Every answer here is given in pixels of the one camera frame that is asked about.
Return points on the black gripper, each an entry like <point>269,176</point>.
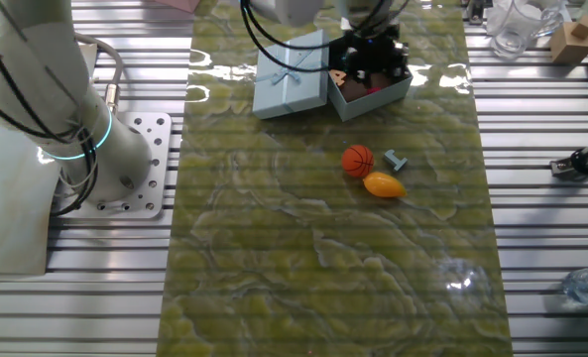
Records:
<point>378,52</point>

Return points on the light blue gift box base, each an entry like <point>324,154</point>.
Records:
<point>373,104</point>

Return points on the small grey toy block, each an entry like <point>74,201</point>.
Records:
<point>395,160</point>

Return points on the orange toy basketball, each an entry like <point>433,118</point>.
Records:
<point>357,160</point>

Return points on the light blue gift box lid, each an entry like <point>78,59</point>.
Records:
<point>286,94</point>

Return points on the yellow orange toy mango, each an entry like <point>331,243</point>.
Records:
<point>384,185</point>

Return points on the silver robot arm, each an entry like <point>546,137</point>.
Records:
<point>26,89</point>

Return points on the dark metal clamp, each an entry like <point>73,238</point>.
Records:
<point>476,12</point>

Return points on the clear glass mug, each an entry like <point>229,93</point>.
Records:
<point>514,30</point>

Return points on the green marble pattern mat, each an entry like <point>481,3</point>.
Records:
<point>323,248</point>

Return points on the large wooden cube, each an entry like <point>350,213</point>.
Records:
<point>568,49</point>

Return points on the pink flat object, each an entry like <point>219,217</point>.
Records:
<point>182,4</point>

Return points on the small wooden cube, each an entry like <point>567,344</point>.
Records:
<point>585,27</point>

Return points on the silver robot mounting plate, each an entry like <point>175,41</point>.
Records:
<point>157,163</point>

